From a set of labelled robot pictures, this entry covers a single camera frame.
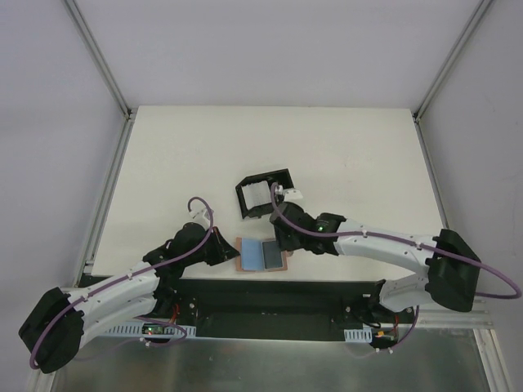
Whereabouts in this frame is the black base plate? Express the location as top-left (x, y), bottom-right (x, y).
top-left (125, 279), bottom-right (424, 340)

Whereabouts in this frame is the white cable duct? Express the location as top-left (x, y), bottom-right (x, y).
top-left (102, 321), bottom-right (197, 339)
top-left (343, 328), bottom-right (373, 344)

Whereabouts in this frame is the right white cable duct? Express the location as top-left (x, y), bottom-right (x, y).
top-left (343, 328), bottom-right (373, 344)

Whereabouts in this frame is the aluminium rail right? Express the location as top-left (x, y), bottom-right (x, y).
top-left (418, 299), bottom-right (494, 329)

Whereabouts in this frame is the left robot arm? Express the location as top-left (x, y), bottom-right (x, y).
top-left (18, 223), bottom-right (239, 374)

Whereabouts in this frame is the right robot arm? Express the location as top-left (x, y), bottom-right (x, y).
top-left (270, 202), bottom-right (480, 323)

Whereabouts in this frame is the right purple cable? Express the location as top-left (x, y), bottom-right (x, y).
top-left (270, 181), bottom-right (522, 352)

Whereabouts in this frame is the white cards stack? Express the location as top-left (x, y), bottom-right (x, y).
top-left (242, 181), bottom-right (270, 209)

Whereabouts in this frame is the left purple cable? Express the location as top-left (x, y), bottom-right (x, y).
top-left (27, 197), bottom-right (216, 371)

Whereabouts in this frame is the purple cable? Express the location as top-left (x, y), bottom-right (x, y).
top-left (27, 197), bottom-right (216, 371)
top-left (270, 181), bottom-right (522, 352)

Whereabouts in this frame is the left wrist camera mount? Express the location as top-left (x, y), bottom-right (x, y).
top-left (189, 207), bottom-right (210, 229)

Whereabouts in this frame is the left aluminium frame post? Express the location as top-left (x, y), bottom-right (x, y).
top-left (61, 0), bottom-right (133, 119)

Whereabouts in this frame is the left white cable duct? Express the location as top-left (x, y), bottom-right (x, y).
top-left (102, 321), bottom-right (197, 339)

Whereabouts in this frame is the right aluminium frame post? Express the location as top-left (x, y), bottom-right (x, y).
top-left (413, 0), bottom-right (495, 123)

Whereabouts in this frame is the aluminium frame post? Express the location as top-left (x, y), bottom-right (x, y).
top-left (413, 0), bottom-right (495, 123)
top-left (61, 0), bottom-right (133, 119)

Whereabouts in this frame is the brown leather card holder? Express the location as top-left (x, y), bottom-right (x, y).
top-left (235, 238), bottom-right (293, 273)

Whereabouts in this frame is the black card dispenser box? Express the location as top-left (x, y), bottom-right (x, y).
top-left (235, 168), bottom-right (293, 220)

